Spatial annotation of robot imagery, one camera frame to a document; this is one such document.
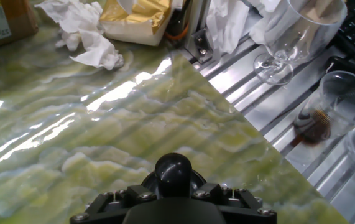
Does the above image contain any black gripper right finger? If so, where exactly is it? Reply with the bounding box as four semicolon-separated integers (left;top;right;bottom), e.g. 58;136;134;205
192;183;277;224

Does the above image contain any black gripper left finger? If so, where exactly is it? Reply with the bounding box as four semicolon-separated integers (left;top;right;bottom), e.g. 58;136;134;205
70;185;158;224

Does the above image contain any green marble pattern mat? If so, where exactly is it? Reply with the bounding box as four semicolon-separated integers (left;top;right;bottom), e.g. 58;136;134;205
0;24;349;224

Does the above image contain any glass with brown residue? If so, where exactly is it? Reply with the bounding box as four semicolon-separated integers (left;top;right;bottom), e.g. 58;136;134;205
292;70;355;146

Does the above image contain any clear wine glass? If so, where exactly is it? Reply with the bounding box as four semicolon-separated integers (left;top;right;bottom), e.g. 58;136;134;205
253;0;348;86

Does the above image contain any crumpled white tissue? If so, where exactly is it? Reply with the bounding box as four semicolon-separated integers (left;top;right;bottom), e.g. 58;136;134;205
35;0;124;71
206;0;285;55

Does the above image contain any gold and white packet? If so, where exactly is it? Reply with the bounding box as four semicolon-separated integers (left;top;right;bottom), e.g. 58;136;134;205
99;0;178;47

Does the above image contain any cardboard box with label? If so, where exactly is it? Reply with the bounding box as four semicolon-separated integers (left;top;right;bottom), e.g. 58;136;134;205
0;0;39;54

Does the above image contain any aluminium frame post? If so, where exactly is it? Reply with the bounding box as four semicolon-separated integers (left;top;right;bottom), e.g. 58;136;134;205
183;0;216;65

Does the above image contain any orange cable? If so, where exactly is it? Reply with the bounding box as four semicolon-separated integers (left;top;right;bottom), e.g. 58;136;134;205
164;23;191;41

